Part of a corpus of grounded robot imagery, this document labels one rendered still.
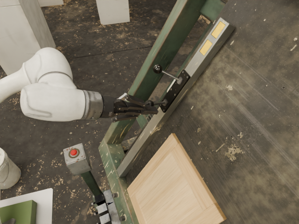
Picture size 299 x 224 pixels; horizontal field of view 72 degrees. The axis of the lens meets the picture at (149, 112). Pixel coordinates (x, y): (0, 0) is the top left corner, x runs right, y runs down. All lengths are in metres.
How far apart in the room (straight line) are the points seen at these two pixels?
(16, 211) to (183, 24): 1.32
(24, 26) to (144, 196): 2.41
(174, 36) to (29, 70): 0.60
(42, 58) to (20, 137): 2.20
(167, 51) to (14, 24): 2.23
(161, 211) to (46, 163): 1.74
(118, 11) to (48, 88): 3.94
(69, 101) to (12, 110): 2.64
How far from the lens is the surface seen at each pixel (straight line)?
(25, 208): 1.46
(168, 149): 0.92
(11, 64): 3.29
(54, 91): 0.60
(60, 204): 2.29
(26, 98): 0.59
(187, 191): 0.88
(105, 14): 4.46
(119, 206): 1.28
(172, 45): 1.01
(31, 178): 2.52
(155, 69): 0.80
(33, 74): 0.70
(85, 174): 1.57
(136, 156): 1.11
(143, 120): 1.16
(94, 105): 0.63
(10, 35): 3.05
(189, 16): 0.99
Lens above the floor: 2.06
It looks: 50 degrees down
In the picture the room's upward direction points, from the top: straight up
